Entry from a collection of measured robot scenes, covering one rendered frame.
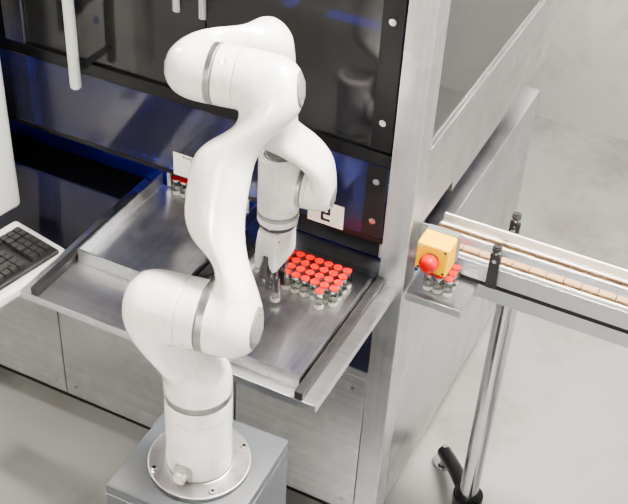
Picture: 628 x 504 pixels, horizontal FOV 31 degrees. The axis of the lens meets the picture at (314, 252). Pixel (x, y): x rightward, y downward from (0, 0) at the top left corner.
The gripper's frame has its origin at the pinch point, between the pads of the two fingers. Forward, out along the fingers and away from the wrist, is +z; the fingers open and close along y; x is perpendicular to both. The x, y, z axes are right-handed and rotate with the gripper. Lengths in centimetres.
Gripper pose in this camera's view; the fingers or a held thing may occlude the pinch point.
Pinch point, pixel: (275, 279)
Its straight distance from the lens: 237.3
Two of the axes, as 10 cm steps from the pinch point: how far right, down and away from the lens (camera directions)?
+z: -0.5, 7.8, 6.2
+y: -4.4, 5.4, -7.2
